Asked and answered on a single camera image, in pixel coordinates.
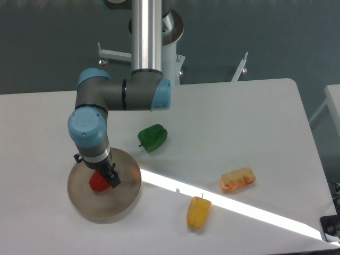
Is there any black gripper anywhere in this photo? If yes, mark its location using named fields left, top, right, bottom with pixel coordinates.
left=73, top=153, right=121, bottom=188

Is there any red toy pepper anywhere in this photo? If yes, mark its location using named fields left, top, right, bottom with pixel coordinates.
left=89, top=171, right=111, bottom=192

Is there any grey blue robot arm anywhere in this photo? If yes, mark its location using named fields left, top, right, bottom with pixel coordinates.
left=67, top=1, right=171, bottom=188

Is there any beige round plate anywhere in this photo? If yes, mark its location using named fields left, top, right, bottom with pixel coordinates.
left=67, top=148, right=141, bottom=224

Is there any green toy pepper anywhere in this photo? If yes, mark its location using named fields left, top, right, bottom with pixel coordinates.
left=138, top=124, right=168, bottom=152

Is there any yellow toy pepper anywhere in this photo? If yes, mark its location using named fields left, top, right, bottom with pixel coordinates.
left=186, top=196, right=212, bottom=230

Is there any orange toy bread piece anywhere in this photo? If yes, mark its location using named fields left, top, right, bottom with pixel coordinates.
left=220, top=167, right=256, bottom=191

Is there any black device at table edge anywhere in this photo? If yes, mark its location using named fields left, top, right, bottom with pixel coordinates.
left=320, top=215, right=339, bottom=243

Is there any white side table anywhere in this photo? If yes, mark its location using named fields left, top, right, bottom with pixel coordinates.
left=309, top=84, right=339, bottom=133

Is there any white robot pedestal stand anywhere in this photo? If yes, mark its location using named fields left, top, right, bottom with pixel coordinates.
left=96, top=9, right=249, bottom=86

